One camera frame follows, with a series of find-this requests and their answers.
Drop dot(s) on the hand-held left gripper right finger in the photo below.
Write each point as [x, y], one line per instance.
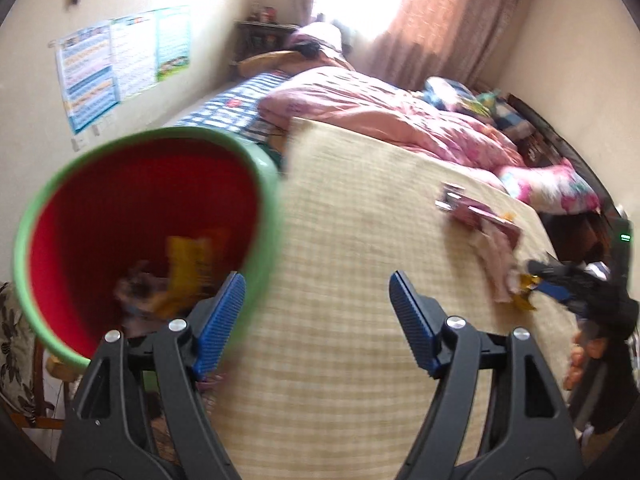
[415, 320]

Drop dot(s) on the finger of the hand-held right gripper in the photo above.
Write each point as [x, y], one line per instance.
[560, 270]
[557, 292]

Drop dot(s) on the yellow snack packet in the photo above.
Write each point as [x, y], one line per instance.
[192, 265]

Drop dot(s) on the green plush toy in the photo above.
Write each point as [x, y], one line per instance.
[485, 100]

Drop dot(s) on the dark bed headboard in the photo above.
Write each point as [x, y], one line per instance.
[555, 135]

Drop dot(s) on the white chart wall poster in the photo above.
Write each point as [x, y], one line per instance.
[134, 55]

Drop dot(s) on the person's right hand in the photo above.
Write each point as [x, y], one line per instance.
[592, 349]

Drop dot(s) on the small yellow wrapper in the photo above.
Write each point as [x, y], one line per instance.
[525, 301]

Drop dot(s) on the pale pink crumpled carton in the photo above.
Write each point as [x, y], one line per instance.
[497, 270]

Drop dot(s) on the small red box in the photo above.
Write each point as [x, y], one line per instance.
[269, 12]

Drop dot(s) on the dark crumpled wrapper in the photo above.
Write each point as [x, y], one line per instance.
[142, 287]

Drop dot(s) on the yellow orange blanket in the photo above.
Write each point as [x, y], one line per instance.
[265, 60]

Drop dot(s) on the pink floral pillow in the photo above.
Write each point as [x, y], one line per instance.
[550, 187]

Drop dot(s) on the pink silver foil wrapper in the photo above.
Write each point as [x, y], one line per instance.
[475, 215]

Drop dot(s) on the blue chart wall poster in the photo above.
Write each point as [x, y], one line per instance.
[85, 75]

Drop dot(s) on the blue plaid bedsheet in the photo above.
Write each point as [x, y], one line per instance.
[225, 105]

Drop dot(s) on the yellow checked bed sheet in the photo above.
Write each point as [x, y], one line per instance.
[350, 210]

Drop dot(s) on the red basin with green rim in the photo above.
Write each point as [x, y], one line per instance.
[125, 195]

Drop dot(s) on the floral chair cushion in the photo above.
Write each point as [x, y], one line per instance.
[15, 350]

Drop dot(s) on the dark wooden desk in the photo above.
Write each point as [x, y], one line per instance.
[245, 45]

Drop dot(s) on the black cloth item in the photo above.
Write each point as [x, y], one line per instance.
[310, 50]

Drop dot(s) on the pink quilt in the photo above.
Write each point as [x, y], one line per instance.
[360, 100]

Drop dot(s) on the green chart wall poster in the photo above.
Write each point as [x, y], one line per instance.
[172, 40]

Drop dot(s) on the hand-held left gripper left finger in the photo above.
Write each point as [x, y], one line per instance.
[220, 320]

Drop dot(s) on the wooden chair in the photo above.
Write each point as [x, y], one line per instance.
[47, 405]

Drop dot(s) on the blue plaid pillow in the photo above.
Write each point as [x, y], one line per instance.
[512, 120]

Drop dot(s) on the blue white pillow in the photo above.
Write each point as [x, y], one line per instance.
[447, 90]

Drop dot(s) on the brown circle patterned curtain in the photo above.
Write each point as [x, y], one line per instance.
[440, 20]

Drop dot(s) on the folded pink bedding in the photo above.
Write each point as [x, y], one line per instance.
[322, 35]

